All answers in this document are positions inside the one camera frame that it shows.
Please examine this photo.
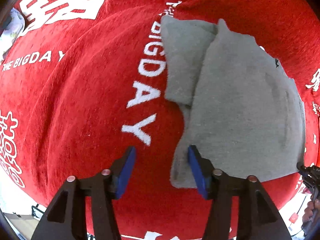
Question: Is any person's right hand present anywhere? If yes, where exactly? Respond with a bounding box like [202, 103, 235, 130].
[302, 200, 315, 228]

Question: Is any red printed blanket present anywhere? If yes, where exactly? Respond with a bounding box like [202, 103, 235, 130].
[0, 0, 320, 240]

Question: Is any grey sweater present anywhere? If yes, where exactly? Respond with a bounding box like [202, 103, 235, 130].
[160, 15, 307, 189]

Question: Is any crumpled patterned cloth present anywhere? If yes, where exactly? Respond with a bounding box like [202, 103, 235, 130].
[0, 7, 27, 60]

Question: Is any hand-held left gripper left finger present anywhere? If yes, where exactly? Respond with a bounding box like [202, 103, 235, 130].
[31, 146, 137, 240]

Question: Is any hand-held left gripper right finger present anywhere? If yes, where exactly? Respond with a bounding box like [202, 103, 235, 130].
[188, 145, 292, 240]

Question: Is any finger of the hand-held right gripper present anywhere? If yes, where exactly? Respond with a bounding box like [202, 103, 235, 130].
[296, 162, 320, 200]

